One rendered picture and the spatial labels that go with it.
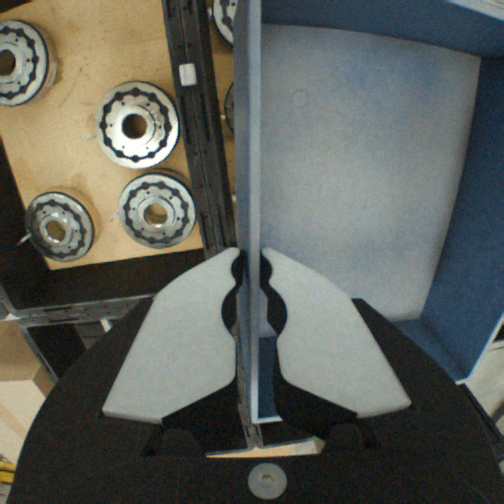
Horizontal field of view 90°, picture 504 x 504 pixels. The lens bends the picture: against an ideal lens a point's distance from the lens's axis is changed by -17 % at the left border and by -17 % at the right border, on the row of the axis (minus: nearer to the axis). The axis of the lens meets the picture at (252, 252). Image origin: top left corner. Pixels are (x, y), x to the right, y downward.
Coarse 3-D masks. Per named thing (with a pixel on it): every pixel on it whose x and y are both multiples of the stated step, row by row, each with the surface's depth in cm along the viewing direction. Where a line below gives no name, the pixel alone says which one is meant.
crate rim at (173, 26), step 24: (168, 0) 22; (168, 24) 22; (168, 48) 23; (192, 120) 27; (192, 144) 28; (192, 168) 29; (192, 192) 30; (0, 288) 32; (24, 312) 34; (48, 312) 35; (72, 312) 35
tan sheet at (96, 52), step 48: (48, 0) 26; (96, 0) 27; (144, 0) 28; (96, 48) 30; (144, 48) 31; (48, 96) 32; (96, 96) 33; (48, 144) 34; (96, 144) 35; (96, 192) 38; (192, 240) 43
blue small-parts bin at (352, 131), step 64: (256, 0) 7; (320, 0) 9; (384, 0) 8; (448, 0) 7; (256, 64) 8; (320, 64) 14; (384, 64) 14; (448, 64) 14; (256, 128) 9; (320, 128) 15; (384, 128) 15; (448, 128) 16; (256, 192) 10; (320, 192) 17; (384, 192) 17; (448, 192) 18; (256, 256) 11; (320, 256) 19; (384, 256) 19; (448, 256) 19; (256, 320) 12; (448, 320) 19; (256, 384) 14
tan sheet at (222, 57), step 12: (216, 36) 31; (216, 48) 32; (216, 60) 33; (228, 60) 33; (216, 72) 33; (228, 72) 33; (216, 84) 34; (228, 84) 34; (228, 132) 37; (228, 144) 37; (228, 156) 38; (228, 168) 39
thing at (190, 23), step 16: (192, 0) 22; (192, 16) 22; (192, 32) 23; (192, 48) 24; (192, 96) 26; (208, 96) 26; (208, 112) 26; (208, 128) 28; (208, 144) 28; (208, 160) 29; (208, 176) 29; (208, 192) 30; (224, 208) 31; (224, 224) 32; (224, 240) 34
